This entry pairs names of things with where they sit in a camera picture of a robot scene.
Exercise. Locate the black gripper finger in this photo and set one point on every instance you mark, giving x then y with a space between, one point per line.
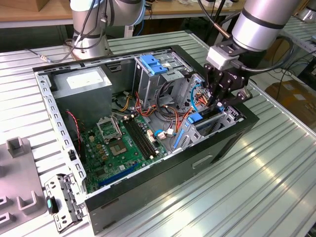
219 89
211 81

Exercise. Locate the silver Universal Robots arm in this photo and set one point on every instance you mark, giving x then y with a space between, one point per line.
259 27

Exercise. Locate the grey disk bay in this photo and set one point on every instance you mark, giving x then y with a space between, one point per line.
192 133

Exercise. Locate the large brown cardboard box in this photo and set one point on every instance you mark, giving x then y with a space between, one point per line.
291 96

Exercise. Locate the blue drive cage latch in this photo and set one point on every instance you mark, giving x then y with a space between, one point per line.
153 65

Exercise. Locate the grey optical drive cage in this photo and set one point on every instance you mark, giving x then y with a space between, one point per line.
148 86

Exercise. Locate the wooden desk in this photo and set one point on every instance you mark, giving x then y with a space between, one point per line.
172 10

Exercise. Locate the metal slat side table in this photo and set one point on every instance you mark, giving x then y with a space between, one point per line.
303 37

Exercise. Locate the black RAM slot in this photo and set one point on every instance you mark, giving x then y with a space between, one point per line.
146 136
143 137
139 139
136 140

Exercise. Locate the green motherboard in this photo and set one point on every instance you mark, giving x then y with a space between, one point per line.
133 160

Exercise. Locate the CPU socket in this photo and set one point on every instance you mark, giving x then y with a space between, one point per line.
118 148

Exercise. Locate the black open PC case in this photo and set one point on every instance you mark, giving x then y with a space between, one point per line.
160 187

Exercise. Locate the grey power supply unit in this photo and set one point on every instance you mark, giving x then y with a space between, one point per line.
81 98

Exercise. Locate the blue expansion slot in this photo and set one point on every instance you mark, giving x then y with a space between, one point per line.
116 176

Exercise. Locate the black case fan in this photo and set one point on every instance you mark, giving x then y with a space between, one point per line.
74 138

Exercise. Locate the brown cardboard box on desk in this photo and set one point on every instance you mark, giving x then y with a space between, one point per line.
49 5

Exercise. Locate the grey parts rack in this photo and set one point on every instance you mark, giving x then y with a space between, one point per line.
19 177

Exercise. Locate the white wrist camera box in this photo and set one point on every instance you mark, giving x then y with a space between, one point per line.
218 58

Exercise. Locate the metal card retention bracket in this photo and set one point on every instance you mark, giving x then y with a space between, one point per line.
65 195

